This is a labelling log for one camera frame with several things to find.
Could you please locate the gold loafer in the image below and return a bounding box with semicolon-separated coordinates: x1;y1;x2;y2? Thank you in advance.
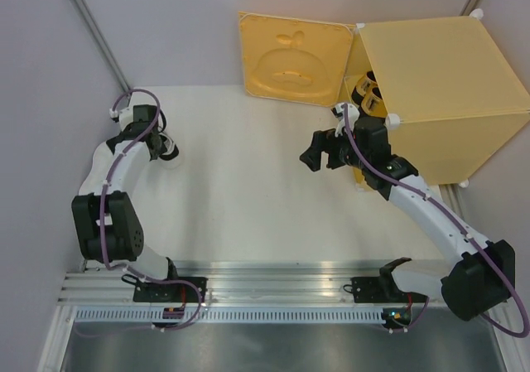
361;86;388;118
351;70;377;106

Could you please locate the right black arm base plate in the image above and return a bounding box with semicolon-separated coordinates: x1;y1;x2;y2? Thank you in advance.
350;277;391;304

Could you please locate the white slotted cable duct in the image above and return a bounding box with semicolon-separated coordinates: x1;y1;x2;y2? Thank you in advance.
75;306;384;324

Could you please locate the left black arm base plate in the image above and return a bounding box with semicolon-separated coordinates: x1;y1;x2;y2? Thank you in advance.
132;277;207;303

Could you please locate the yellow plastic shoe cabinet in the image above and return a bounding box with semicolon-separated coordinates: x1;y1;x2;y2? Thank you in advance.
340;16;529;185

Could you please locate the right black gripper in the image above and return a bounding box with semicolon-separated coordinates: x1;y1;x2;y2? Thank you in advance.
300;123;369;172

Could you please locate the black white sneaker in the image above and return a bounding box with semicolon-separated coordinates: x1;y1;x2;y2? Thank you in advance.
158;132;181;169

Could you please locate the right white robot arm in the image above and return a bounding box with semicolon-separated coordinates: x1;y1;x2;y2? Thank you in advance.
300;103;515;321

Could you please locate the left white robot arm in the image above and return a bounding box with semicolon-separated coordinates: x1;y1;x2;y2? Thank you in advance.
71;104;181;302

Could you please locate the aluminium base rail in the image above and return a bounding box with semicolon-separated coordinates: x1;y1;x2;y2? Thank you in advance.
57;183;514;307

